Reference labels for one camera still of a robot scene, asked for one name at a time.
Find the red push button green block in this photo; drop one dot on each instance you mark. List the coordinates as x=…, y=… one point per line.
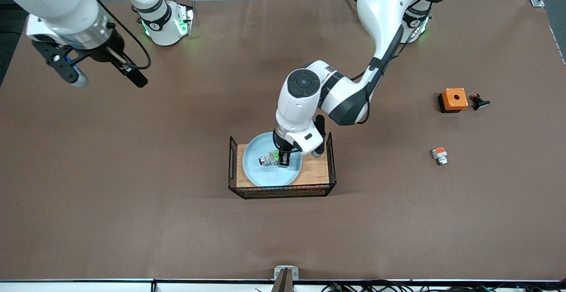
x=267, y=159

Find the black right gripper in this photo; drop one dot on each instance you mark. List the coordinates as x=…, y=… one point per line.
x=111, y=48

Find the black push button head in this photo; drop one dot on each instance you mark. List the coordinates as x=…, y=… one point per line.
x=479, y=103

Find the green push button orange block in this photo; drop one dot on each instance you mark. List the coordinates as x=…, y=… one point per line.
x=440, y=155

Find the white table edge rail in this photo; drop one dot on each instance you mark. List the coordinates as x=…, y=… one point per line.
x=75, y=286

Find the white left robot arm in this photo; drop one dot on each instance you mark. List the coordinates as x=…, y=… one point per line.
x=384, y=9

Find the orange button enclosure box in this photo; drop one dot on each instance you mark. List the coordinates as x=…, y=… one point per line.
x=453, y=99

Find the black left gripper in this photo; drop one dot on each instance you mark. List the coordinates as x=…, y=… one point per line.
x=280, y=144

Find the wooden board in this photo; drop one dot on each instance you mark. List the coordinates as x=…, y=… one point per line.
x=316, y=172

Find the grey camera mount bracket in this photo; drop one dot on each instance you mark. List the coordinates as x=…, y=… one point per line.
x=286, y=273

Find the grey connector box green light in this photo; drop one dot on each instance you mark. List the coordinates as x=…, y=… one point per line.
x=185, y=20

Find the light blue plate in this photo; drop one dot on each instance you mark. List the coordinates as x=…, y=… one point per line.
x=265, y=177

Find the brown table cover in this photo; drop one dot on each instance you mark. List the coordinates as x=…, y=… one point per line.
x=132, y=194

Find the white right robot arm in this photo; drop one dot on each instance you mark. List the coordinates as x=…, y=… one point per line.
x=53, y=0

